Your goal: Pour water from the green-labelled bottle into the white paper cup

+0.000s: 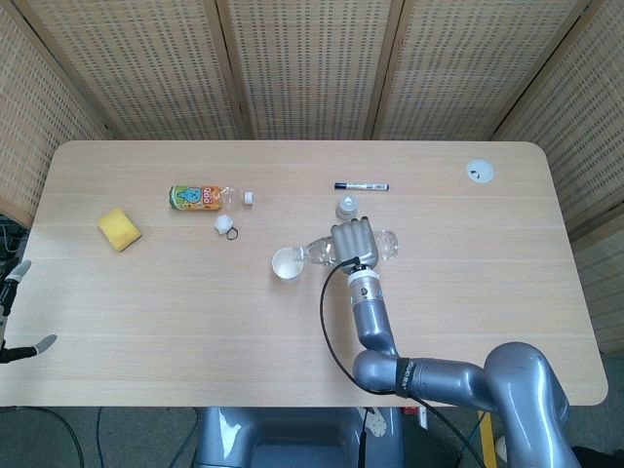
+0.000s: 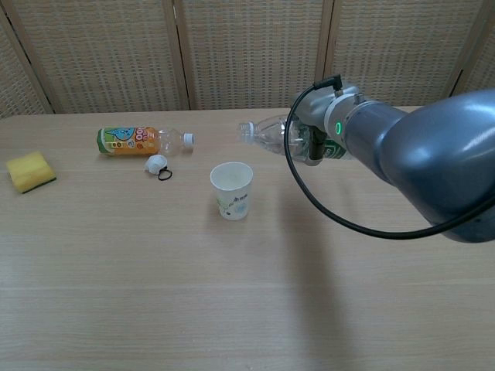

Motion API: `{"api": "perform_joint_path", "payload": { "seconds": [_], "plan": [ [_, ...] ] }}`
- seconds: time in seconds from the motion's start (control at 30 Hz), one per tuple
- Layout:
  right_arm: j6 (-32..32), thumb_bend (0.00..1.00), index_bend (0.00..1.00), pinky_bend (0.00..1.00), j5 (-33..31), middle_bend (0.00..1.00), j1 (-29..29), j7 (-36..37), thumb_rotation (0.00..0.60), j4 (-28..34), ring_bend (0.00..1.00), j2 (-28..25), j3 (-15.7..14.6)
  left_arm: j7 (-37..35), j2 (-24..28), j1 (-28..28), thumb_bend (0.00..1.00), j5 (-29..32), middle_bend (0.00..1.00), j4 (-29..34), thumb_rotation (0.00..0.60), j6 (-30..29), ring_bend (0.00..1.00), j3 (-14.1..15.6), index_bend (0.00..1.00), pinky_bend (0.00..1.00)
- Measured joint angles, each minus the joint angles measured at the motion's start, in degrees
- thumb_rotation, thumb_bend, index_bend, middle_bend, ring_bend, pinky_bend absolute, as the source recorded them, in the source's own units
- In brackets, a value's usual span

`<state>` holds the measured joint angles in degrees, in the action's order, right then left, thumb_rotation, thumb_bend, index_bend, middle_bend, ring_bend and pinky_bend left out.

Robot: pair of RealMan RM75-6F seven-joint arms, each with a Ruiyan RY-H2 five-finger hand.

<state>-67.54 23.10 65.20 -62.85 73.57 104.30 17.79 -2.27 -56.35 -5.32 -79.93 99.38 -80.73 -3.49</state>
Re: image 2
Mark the small white cap object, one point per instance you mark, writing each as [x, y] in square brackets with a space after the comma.
[154, 163]

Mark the orange label juice bottle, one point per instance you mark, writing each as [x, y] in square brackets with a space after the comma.
[131, 142]

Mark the transparent water bottle green label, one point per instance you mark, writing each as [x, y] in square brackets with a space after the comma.
[267, 133]

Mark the yellow green sponge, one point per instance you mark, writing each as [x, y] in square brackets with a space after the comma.
[30, 171]

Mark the woven folding screen panel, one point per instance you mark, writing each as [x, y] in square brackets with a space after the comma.
[481, 73]
[100, 54]
[15, 85]
[402, 50]
[251, 50]

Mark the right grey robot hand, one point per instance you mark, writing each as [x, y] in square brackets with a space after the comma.
[313, 108]

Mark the white printed paper cup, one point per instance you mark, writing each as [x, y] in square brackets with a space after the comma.
[232, 193]

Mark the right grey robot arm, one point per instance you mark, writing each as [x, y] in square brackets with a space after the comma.
[425, 154]

